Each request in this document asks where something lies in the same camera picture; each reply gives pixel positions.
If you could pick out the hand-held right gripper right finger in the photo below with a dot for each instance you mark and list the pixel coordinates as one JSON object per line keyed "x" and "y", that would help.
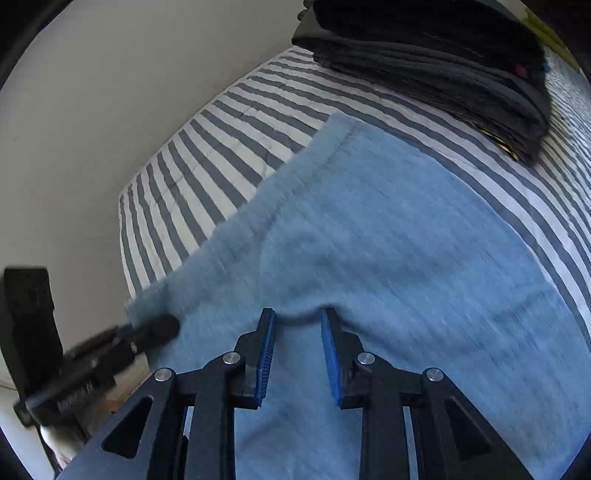
{"x": 332, "y": 364}

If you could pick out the folded green floral blanket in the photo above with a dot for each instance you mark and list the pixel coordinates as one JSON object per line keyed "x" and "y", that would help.
{"x": 549, "y": 37}

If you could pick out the pile of dark folded clothes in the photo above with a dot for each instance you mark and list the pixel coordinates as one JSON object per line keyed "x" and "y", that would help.
{"x": 438, "y": 60}

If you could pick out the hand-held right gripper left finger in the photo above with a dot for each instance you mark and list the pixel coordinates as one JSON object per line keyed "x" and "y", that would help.
{"x": 265, "y": 364}

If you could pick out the light blue jeans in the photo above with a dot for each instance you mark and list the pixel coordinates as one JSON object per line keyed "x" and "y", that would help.
{"x": 392, "y": 240}

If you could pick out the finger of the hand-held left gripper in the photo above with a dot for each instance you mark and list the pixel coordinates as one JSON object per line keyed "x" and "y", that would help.
{"x": 157, "y": 328}

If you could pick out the blue white striped bed quilt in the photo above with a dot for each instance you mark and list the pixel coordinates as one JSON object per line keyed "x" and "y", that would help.
{"x": 207, "y": 161}

